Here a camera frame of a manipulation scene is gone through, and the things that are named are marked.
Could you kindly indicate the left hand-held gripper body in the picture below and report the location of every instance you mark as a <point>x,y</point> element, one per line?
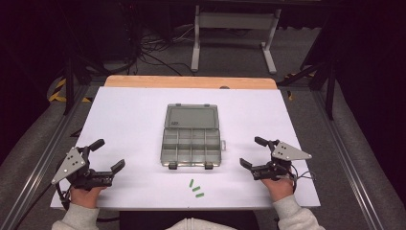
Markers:
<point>72,164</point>

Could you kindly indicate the person's left hand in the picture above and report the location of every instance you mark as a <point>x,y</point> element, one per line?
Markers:
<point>84,197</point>

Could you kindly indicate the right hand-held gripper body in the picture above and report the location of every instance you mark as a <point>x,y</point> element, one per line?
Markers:
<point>287,152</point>

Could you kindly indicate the person's right hand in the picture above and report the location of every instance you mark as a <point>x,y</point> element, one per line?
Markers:
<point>281,190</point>

